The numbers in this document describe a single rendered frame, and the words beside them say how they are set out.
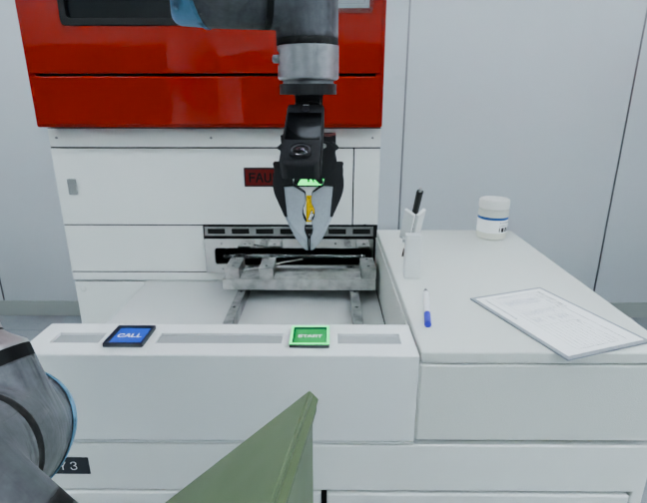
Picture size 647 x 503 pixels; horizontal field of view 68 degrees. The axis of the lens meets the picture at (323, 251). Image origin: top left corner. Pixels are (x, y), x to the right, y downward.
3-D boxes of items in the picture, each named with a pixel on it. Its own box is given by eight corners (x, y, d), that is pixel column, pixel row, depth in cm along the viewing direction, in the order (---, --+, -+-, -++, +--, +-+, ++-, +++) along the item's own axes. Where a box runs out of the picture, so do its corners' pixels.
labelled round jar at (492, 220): (471, 233, 120) (475, 196, 117) (499, 233, 120) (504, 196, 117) (480, 241, 114) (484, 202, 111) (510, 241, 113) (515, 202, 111)
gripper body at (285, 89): (336, 175, 68) (337, 85, 64) (338, 185, 60) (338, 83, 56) (283, 175, 68) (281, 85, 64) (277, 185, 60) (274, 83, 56)
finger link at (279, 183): (310, 214, 64) (310, 148, 61) (310, 217, 62) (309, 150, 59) (275, 214, 64) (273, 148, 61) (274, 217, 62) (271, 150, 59)
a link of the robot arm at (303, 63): (339, 43, 54) (268, 43, 54) (338, 85, 56) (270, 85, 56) (337, 49, 61) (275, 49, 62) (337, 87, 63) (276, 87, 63)
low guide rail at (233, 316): (246, 284, 126) (245, 273, 125) (253, 284, 126) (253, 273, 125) (196, 398, 78) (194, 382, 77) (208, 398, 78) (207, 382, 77)
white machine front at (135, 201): (78, 276, 131) (52, 127, 118) (374, 277, 130) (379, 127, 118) (72, 280, 128) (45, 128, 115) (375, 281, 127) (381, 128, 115)
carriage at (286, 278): (229, 277, 122) (228, 267, 121) (371, 278, 121) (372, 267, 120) (223, 290, 114) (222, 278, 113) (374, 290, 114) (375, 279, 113)
